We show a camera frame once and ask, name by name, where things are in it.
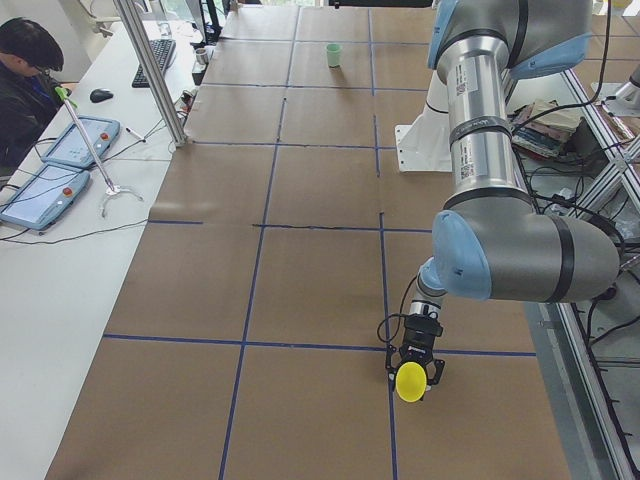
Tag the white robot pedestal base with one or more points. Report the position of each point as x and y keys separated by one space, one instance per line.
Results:
x=423 y=146

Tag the aluminium frame post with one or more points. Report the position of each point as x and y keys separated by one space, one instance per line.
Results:
x=141 y=44

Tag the black computer mouse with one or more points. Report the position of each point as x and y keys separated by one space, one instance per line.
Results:
x=100 y=95

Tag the small metal cup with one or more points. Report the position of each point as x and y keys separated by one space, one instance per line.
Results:
x=201 y=56

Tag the green plastic cup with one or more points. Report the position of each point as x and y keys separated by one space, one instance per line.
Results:
x=333 y=54

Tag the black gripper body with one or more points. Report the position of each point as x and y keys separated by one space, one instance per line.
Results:
x=419 y=339

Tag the seated person black jacket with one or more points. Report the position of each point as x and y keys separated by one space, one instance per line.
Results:
x=29 y=100

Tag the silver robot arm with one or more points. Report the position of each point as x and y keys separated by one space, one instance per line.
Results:
x=488 y=242

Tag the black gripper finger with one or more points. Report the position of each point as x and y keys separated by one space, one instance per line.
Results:
x=393 y=360
x=434 y=370

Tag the far teach pendant tablet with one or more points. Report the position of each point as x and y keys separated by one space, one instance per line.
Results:
x=70 y=148

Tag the near teach pendant tablet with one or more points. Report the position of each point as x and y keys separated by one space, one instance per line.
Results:
x=43 y=199

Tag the stack of magazines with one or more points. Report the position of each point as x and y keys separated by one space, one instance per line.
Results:
x=548 y=135

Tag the teach pendant tablet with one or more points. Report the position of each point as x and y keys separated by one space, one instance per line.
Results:
x=70 y=148
x=43 y=199

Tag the black marker pen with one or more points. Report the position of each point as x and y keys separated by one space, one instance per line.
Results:
x=138 y=137

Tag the yellow plastic cup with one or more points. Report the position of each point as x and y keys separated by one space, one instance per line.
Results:
x=411 y=382

